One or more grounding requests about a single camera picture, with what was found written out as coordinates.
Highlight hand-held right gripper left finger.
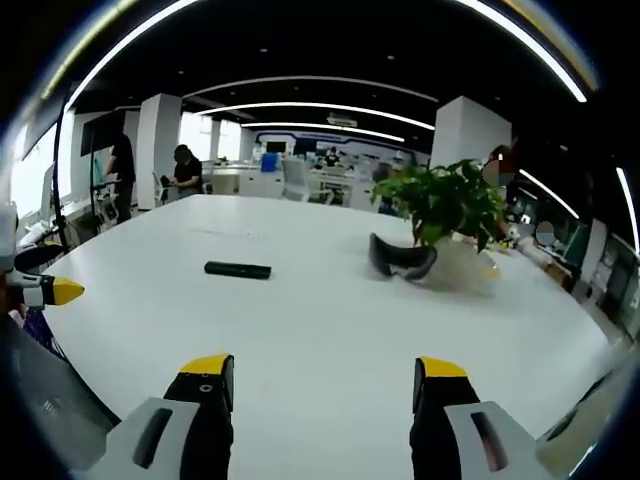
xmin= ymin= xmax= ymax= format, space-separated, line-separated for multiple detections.
xmin=82 ymin=353 xmax=236 ymax=480

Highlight black headset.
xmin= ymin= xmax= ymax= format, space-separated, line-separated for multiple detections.
xmin=368 ymin=232 xmax=439 ymax=281

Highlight black remote control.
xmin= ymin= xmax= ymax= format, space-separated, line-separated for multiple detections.
xmin=203 ymin=260 xmax=273 ymax=281

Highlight white pillar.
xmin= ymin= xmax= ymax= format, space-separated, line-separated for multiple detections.
xmin=428 ymin=95 xmax=514 ymax=171
xmin=135 ymin=92 xmax=184 ymax=211

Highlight black stand pole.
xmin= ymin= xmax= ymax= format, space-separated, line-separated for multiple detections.
xmin=51 ymin=82 xmax=76 ymax=254

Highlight glass plant pot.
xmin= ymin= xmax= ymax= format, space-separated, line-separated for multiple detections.
xmin=427 ymin=235 xmax=501 ymax=296

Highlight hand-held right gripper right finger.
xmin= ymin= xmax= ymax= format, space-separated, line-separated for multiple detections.
xmin=409 ymin=356 xmax=556 ymax=480

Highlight white office chair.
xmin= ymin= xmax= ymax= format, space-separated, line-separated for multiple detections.
xmin=280 ymin=158 xmax=332 ymax=204

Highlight green potted plant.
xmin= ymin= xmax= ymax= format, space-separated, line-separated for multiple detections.
xmin=370 ymin=158 xmax=512 ymax=254

